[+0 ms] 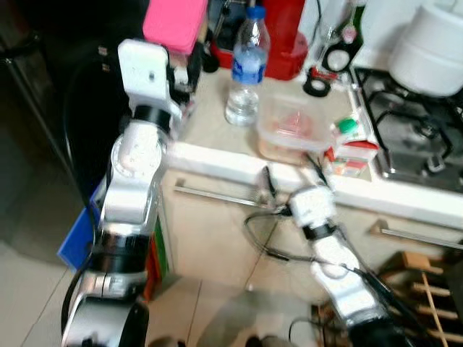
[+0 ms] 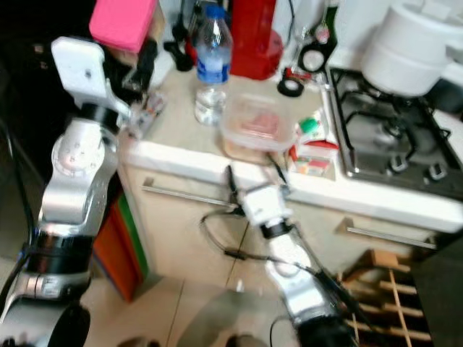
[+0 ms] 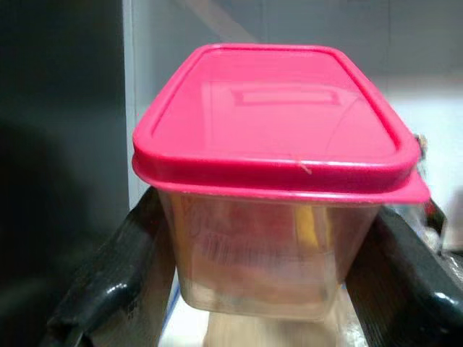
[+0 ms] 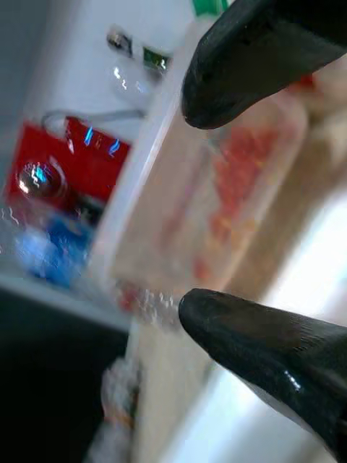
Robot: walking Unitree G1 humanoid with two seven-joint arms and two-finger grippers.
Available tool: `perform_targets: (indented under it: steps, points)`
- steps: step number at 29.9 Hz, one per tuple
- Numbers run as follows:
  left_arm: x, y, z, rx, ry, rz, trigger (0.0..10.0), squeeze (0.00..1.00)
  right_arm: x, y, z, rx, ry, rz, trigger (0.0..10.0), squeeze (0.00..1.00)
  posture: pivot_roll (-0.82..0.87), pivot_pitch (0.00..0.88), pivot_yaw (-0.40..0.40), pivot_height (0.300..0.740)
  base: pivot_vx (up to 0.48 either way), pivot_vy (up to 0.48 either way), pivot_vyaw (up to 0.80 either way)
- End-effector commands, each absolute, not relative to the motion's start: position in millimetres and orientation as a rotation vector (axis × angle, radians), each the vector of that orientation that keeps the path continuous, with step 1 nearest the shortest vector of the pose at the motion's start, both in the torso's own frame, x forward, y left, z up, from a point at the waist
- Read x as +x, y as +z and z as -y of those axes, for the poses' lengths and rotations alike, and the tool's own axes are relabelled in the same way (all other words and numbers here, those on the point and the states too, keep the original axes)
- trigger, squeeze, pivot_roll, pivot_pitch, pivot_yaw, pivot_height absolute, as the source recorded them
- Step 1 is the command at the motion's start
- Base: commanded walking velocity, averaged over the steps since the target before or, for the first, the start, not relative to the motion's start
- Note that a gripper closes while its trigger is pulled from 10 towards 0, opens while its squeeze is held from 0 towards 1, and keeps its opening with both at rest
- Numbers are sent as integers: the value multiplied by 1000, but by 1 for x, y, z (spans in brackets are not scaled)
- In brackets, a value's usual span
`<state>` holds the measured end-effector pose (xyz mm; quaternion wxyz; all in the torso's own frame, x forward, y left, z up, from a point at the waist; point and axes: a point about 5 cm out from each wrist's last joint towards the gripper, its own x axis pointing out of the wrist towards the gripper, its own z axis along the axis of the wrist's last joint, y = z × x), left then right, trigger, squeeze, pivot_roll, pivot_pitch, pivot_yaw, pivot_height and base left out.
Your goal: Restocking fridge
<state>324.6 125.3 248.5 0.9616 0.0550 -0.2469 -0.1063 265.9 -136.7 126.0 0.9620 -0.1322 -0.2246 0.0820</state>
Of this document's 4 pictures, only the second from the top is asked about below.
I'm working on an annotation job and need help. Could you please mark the clear plastic water bottle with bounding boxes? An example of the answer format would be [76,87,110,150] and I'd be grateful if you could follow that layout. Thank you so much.
[194,4,234,127]

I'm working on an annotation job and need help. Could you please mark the grey right robot foot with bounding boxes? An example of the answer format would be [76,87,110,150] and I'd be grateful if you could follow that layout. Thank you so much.
[224,334,270,347]

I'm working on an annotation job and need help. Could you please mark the wooden wine rack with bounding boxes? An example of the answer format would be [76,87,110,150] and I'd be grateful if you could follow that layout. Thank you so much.
[340,249,435,347]

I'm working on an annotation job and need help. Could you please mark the red espresso machine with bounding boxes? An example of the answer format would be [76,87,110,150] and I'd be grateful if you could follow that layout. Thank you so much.
[163,0,284,82]

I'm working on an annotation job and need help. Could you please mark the black tape roll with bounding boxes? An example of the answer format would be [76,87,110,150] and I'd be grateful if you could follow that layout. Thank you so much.
[276,77,306,98]

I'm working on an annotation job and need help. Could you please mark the steel gas hob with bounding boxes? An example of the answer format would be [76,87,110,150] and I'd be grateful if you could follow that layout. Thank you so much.
[328,67,463,200]

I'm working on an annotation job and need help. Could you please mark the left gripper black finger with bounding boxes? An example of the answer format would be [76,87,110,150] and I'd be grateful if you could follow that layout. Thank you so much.
[140,38,160,86]

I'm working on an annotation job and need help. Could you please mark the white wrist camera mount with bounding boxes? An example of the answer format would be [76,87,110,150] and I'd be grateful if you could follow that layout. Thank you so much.
[240,184,294,228]
[51,36,125,116]

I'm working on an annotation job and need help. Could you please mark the red and white juice carton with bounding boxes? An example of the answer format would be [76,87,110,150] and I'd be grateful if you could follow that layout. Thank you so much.
[286,116,341,178]

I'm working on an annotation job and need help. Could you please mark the clear wine glass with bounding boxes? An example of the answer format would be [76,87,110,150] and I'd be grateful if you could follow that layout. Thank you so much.
[289,0,326,44]

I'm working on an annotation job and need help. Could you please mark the clear lidded food container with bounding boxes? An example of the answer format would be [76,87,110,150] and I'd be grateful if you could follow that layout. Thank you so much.
[221,94,303,166]

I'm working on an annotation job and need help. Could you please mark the grey left robot foot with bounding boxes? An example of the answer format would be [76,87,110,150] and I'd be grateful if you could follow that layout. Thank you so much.
[116,337,161,347]

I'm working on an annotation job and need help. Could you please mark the beige kitchen cabinet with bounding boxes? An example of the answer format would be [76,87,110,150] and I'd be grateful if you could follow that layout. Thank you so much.
[119,163,442,290]

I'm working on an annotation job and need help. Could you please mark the clear container with pink lid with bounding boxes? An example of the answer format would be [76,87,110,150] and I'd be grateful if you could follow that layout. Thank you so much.
[89,0,160,55]

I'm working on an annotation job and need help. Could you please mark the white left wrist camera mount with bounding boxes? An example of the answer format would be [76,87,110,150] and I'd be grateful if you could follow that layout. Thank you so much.
[51,36,125,116]

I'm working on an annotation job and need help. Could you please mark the grey robot foot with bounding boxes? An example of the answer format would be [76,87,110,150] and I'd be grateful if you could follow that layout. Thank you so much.
[116,337,161,347]
[224,334,270,347]

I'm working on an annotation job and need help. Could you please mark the tall black appliance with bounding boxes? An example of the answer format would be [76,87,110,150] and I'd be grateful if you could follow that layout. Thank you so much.
[0,0,109,189]

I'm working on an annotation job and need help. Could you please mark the orange and green boards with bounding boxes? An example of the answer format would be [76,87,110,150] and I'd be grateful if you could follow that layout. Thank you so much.
[93,192,150,303]

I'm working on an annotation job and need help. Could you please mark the dark grey fridge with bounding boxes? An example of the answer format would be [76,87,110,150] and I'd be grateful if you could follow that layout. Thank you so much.
[409,246,463,347]

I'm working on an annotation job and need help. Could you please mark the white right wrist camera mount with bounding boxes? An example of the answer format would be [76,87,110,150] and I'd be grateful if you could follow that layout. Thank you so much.
[240,184,294,228]

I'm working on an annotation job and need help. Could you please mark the silver bar drawer handle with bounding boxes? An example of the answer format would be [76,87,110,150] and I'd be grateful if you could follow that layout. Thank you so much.
[336,218,438,250]
[141,179,236,210]

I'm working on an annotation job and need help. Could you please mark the white cooking pot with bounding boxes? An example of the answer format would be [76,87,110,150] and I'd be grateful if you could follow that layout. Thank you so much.
[362,2,463,98]

